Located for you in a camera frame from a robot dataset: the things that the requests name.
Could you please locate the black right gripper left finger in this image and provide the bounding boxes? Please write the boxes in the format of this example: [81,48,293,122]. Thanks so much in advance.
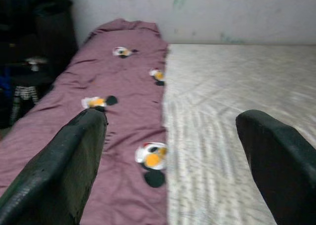
[0,108,109,225]

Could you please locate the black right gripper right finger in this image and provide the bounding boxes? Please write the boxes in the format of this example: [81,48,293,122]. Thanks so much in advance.
[236,109,316,225]

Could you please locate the mauve cartoon print blanket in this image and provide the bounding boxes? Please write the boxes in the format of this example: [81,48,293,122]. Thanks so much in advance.
[0,18,171,225]

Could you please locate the white quilted mattress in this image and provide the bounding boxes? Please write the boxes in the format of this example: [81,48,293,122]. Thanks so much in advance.
[161,42,316,225]

